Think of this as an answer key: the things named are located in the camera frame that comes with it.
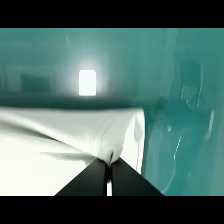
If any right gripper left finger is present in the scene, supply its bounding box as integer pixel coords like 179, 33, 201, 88
54, 157, 108, 197

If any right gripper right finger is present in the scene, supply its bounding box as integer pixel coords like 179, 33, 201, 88
111, 156, 165, 197

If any white T-shirt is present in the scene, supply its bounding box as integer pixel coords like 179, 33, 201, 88
0, 106, 147, 197

